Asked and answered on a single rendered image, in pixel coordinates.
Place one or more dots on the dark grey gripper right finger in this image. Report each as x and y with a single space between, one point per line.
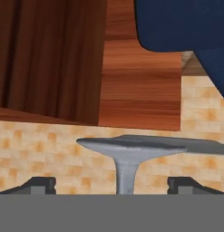
180 182

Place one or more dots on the dark blue chair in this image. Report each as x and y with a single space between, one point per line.
183 24

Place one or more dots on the brown wooden cabinet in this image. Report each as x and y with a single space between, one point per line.
86 60

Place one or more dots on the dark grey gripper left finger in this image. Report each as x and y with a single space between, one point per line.
43 182

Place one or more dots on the grey wine glass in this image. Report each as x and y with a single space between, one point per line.
128 149

